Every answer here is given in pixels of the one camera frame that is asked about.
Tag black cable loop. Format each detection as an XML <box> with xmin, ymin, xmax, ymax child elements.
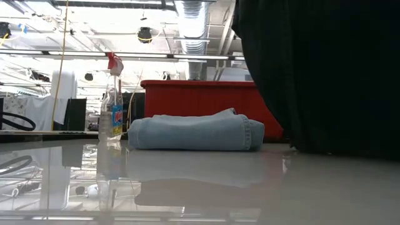
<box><xmin>0</xmin><ymin>111</ymin><xmax>37</xmax><ymax>132</ymax></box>

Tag dark blue jeans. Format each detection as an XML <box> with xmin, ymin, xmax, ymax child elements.
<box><xmin>231</xmin><ymin>0</ymin><xmax>400</xmax><ymax>161</ymax></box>

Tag black ceiling device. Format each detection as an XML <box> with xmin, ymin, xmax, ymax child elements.
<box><xmin>137</xmin><ymin>26</ymin><xmax>154</xmax><ymax>44</ymax></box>

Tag clear spray bottle red trigger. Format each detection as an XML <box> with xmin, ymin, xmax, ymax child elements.
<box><xmin>97</xmin><ymin>52</ymin><xmax>125</xmax><ymax>143</ymax></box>

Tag patterned hanging cloth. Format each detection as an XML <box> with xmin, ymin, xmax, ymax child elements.
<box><xmin>2</xmin><ymin>95</ymin><xmax>29</xmax><ymax>131</ymax></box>

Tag red plastic bin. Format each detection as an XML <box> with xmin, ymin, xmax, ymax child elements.
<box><xmin>139</xmin><ymin>79</ymin><xmax>285</xmax><ymax>141</ymax></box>

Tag light blue jeans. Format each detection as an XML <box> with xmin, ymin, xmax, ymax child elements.
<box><xmin>127</xmin><ymin>107</ymin><xmax>266</xmax><ymax>152</ymax></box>

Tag black cabinet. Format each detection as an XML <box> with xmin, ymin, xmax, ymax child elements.
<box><xmin>121</xmin><ymin>92</ymin><xmax>146</xmax><ymax>131</ymax></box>

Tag yellow cable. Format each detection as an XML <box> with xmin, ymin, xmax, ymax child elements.
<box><xmin>50</xmin><ymin>0</ymin><xmax>70</xmax><ymax>131</ymax></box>

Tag white hanging cloth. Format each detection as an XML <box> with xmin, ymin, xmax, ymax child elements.
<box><xmin>24</xmin><ymin>70</ymin><xmax>78</xmax><ymax>126</ymax></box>

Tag black partition panel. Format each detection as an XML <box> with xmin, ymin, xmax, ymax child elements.
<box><xmin>52</xmin><ymin>97</ymin><xmax>88</xmax><ymax>132</ymax></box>

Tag silver ventilation duct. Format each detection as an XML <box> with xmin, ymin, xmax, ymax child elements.
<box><xmin>174</xmin><ymin>0</ymin><xmax>211</xmax><ymax>81</ymax></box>

